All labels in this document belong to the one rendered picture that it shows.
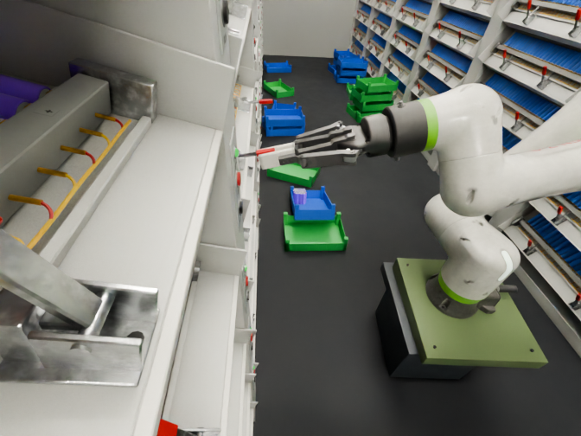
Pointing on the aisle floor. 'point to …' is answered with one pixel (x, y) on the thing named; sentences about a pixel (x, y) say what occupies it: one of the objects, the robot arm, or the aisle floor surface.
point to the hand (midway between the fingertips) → (277, 156)
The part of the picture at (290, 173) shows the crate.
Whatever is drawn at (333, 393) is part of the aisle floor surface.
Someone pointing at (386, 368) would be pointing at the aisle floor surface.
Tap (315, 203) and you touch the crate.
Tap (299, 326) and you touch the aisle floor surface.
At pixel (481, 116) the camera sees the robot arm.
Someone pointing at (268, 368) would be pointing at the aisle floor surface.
